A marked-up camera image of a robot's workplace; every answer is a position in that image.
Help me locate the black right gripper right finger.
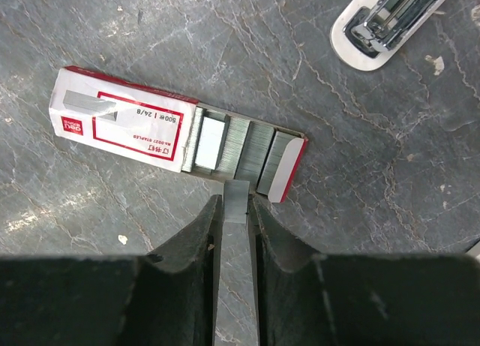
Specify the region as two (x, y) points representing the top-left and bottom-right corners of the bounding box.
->
(248, 199), (479, 345)

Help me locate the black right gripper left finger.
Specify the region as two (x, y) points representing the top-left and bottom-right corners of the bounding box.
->
(1, 195), (223, 345)

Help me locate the silver staple strip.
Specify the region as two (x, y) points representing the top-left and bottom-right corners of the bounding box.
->
(223, 180), (250, 224)

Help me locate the red white staple box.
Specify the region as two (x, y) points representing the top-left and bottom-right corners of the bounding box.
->
(49, 65), (308, 203)

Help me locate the green white stapler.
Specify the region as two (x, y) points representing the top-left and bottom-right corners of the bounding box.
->
(330, 0), (446, 71)

